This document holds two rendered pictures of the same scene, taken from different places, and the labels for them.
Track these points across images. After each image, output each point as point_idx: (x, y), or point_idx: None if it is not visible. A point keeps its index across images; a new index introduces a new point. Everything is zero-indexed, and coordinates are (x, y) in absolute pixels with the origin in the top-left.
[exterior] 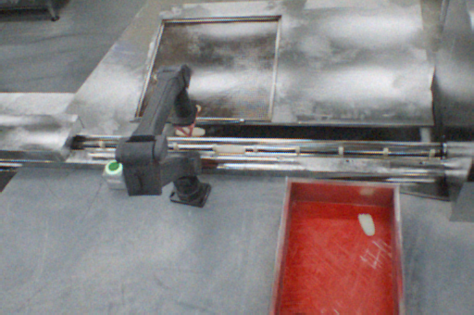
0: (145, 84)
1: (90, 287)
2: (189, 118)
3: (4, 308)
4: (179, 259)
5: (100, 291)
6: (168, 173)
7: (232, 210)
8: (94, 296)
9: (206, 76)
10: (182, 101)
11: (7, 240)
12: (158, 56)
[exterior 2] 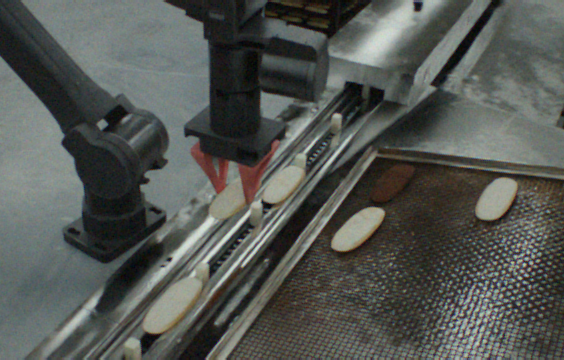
0: (482, 166)
1: (34, 99)
2: (203, 128)
3: (83, 41)
4: None
5: (16, 107)
6: None
7: (6, 281)
8: (13, 102)
9: (468, 275)
10: (208, 71)
11: (199, 46)
12: None
